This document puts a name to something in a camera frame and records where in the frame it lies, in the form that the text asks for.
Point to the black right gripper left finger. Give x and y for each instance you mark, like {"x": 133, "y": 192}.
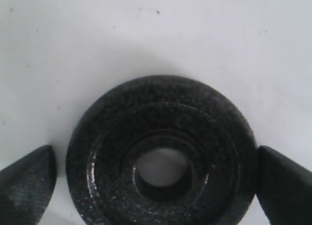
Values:
{"x": 27, "y": 186}

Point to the black weight plate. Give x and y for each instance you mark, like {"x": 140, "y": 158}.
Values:
{"x": 162, "y": 150}

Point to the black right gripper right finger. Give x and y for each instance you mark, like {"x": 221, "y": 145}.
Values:
{"x": 284, "y": 190}

